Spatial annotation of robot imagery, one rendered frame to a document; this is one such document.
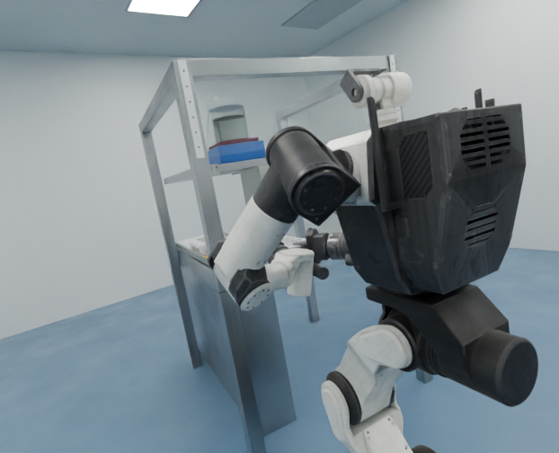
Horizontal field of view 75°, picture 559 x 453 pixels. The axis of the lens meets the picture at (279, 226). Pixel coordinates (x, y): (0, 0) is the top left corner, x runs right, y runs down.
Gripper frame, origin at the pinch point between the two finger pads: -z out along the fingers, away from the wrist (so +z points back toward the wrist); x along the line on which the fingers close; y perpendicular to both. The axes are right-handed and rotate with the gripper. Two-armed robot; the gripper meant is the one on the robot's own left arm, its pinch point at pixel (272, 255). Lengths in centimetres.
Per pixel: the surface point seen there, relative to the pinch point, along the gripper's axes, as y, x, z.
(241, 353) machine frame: -12.5, 41.0, -21.8
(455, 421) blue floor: 72, 94, -3
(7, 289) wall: -189, 55, -336
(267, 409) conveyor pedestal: -2, 83, -42
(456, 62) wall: 304, -106, -207
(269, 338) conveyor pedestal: 5, 50, -44
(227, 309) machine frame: -14.4, 22.1, -22.0
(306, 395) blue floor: 24, 95, -58
